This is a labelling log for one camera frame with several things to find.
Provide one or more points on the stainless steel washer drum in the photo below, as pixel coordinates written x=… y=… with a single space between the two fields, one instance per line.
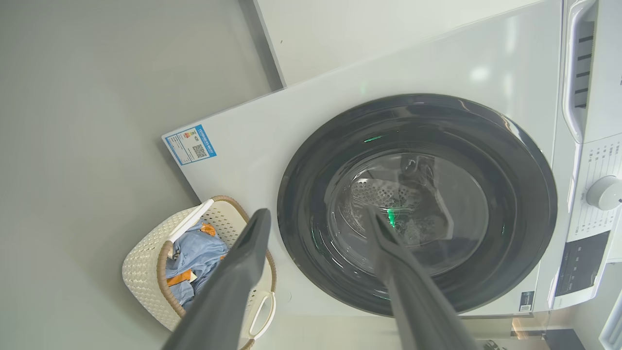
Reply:
x=384 y=194

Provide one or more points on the cream perforated laundry basket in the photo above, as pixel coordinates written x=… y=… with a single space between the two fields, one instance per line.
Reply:
x=146 y=272

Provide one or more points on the blue garment with orange print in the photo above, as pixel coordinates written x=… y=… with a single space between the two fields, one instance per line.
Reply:
x=181 y=291
x=201 y=248

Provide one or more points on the blue energy label sticker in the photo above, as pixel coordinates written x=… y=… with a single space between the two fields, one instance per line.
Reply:
x=190 y=145

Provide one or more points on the white detergent drawer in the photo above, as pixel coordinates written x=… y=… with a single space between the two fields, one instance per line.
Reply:
x=605 y=68

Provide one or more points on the white control dial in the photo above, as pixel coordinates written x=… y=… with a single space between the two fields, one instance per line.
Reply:
x=605 y=193

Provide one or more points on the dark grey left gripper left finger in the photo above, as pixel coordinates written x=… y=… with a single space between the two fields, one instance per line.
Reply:
x=233 y=282

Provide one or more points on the black washing machine display panel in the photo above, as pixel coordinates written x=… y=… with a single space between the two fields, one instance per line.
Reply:
x=580 y=265

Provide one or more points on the black round glass washer door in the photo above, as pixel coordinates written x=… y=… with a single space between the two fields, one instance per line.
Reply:
x=301 y=204

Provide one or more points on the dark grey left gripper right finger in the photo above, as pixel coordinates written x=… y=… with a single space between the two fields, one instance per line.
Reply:
x=413 y=301

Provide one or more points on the white front-load washing machine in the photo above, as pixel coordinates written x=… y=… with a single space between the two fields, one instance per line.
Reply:
x=398 y=63

